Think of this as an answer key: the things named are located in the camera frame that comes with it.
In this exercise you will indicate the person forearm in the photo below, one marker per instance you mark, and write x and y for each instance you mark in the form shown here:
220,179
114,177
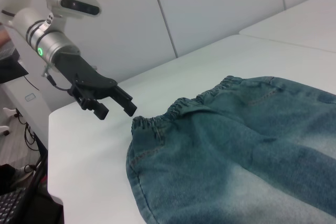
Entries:
3,39

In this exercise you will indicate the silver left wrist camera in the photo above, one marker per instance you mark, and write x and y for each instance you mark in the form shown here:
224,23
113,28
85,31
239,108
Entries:
71,1

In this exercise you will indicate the white side cabinet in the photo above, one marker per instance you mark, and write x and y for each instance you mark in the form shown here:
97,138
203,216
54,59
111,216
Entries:
15,95

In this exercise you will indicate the blue denim shorts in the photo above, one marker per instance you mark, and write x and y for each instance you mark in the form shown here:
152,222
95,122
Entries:
236,155

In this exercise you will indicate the white chair base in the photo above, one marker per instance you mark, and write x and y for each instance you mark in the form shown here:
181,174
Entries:
8,112

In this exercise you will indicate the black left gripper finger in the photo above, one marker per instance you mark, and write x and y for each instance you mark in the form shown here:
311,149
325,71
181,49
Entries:
101,110
126,103

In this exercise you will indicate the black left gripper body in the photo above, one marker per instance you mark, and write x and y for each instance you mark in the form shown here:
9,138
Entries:
84,73

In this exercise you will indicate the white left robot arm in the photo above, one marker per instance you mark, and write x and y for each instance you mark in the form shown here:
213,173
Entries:
52,44

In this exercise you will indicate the black mesh chair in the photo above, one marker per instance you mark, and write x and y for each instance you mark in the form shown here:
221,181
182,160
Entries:
13,205

